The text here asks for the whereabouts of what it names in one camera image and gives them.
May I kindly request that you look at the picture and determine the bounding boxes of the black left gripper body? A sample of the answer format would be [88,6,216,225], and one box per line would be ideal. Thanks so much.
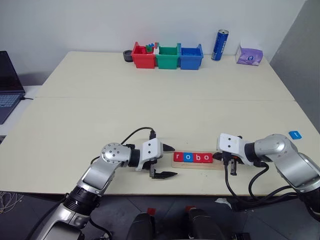
[149,142,165,172]

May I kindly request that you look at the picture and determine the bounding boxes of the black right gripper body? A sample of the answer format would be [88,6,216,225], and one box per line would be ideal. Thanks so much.
[220,149,241,166]

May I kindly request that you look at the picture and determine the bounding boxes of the light wooden letter tray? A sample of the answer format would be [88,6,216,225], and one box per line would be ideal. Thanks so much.
[171,149,223,171]

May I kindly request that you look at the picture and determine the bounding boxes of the dark rounded shape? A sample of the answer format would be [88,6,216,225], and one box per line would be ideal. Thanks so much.
[125,211,158,240]
[186,208,226,240]

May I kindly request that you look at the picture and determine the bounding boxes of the green plastic storage bin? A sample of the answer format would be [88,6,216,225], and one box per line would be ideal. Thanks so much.
[155,42,182,70]

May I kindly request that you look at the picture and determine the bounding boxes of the blue plastic storage bin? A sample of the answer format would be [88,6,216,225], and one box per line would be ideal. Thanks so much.
[177,43,204,71]

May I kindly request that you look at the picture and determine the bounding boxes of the red plastic storage bin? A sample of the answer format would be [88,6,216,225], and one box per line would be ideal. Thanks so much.
[131,41,159,69]

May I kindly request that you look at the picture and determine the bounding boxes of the purple tissue box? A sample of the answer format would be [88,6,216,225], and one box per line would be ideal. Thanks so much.
[235,42,264,67]

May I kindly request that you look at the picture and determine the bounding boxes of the blue drink can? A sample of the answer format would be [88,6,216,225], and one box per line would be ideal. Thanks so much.
[211,28,230,62]

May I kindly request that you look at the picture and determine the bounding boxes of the dark laptop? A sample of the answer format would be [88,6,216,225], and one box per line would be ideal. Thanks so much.
[0,50,27,126]

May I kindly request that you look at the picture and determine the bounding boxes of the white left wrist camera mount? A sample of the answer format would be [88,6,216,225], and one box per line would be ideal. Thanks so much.
[135,138,164,172]

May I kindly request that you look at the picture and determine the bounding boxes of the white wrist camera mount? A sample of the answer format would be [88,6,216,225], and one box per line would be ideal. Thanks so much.
[215,132,259,167]
[135,138,164,172]

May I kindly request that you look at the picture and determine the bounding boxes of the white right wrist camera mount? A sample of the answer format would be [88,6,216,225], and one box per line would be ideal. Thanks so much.
[215,132,259,167]

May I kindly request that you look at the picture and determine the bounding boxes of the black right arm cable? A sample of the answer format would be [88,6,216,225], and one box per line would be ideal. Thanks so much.
[223,152,304,205]

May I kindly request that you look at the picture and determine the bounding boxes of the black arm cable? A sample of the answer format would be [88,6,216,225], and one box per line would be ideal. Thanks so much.
[120,126,157,146]
[223,152,304,205]

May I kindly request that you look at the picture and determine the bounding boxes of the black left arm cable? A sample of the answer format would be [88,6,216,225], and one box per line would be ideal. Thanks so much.
[120,126,157,146]

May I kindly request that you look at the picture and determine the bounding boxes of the thin white wires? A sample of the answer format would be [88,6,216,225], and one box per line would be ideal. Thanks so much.
[0,190,25,215]

